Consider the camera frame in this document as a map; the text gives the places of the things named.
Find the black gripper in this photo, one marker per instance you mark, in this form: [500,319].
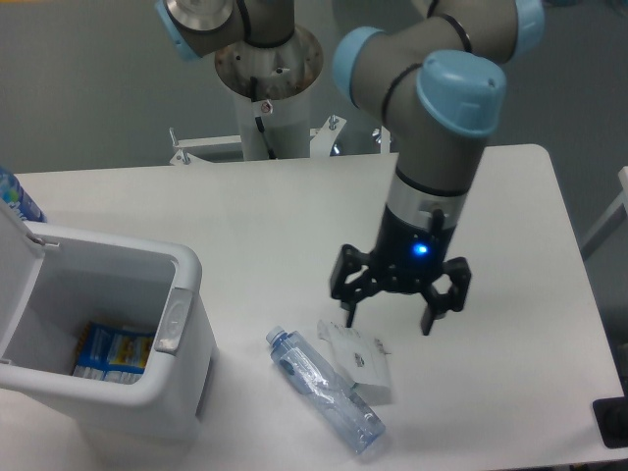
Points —
[403,256]

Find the white plastic trash can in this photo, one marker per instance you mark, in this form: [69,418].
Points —
[54,282]

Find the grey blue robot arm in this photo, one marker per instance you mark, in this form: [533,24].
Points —
[437,87]

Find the clear empty plastic bottle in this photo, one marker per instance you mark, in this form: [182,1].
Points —
[312,376]

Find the white furniture leg at right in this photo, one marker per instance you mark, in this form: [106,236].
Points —
[608,222]

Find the black device at table edge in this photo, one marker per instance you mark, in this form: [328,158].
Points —
[611,416]

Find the blue yellow snack package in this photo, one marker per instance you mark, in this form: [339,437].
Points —
[113,355]

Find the blue labelled drink bottle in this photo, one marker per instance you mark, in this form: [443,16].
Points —
[18,199]

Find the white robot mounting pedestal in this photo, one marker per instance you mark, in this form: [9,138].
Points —
[271,90]

